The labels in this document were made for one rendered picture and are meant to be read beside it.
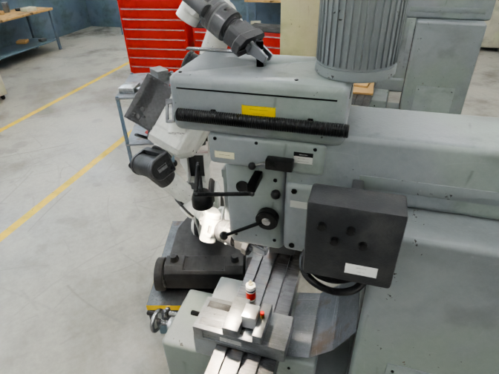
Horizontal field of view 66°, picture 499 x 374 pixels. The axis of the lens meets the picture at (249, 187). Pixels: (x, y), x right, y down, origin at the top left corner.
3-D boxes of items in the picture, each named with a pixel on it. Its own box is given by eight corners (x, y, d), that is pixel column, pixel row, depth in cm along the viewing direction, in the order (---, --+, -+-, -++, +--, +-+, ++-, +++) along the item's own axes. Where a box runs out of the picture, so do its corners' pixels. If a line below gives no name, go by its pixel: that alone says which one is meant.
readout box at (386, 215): (301, 276, 91) (306, 204, 80) (307, 251, 99) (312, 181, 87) (390, 294, 86) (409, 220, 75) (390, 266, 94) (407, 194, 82)
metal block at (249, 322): (241, 326, 141) (240, 315, 138) (246, 313, 146) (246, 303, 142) (255, 329, 140) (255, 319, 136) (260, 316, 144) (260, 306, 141)
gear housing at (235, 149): (209, 163, 114) (206, 132, 108) (235, 128, 133) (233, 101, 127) (324, 179, 105) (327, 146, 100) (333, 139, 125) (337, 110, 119)
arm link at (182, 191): (183, 208, 183) (151, 184, 167) (203, 188, 183) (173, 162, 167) (194, 221, 175) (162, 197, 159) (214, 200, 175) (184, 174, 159)
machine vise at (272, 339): (194, 338, 147) (191, 319, 141) (209, 307, 159) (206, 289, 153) (284, 363, 137) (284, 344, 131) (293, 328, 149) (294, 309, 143)
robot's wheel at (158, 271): (163, 273, 245) (159, 249, 234) (171, 273, 245) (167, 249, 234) (156, 298, 229) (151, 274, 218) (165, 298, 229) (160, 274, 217)
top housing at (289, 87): (173, 130, 110) (164, 73, 101) (207, 97, 131) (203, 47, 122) (343, 149, 98) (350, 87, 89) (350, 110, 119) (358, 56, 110)
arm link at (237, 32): (255, 54, 112) (225, 29, 114) (270, 25, 105) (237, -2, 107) (231, 66, 103) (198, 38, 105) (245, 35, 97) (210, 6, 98)
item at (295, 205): (281, 251, 124) (284, 182, 110) (296, 207, 143) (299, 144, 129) (342, 262, 119) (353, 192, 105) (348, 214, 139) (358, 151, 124)
